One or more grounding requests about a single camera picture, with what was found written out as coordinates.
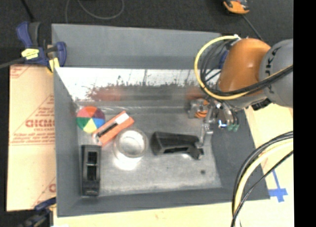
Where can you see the grey metal bin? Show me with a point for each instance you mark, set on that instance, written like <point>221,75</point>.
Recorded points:
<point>158,176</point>

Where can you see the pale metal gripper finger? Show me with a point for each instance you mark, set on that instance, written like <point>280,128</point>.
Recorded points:
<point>199,147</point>
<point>204,134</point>

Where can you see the black cylinder on white bracket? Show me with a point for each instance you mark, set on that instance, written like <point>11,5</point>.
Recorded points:
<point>261,104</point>

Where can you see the black stapler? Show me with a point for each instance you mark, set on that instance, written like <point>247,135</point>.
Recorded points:
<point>172,143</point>

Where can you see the brown cardboard board red print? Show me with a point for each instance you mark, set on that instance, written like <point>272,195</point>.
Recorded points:
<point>29,147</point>

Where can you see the orange flat box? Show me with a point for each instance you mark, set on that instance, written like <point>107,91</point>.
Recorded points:
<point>114,127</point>

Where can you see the multicolour ball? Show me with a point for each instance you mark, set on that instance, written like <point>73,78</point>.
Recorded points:
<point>90,119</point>

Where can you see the clear glass cup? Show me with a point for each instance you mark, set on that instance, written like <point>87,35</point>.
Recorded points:
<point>130,145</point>

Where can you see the grey and orange small tool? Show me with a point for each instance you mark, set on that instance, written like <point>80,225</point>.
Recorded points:
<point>195,108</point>

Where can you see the black rectangular holder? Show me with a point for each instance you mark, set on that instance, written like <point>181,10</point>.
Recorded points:
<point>90,171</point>

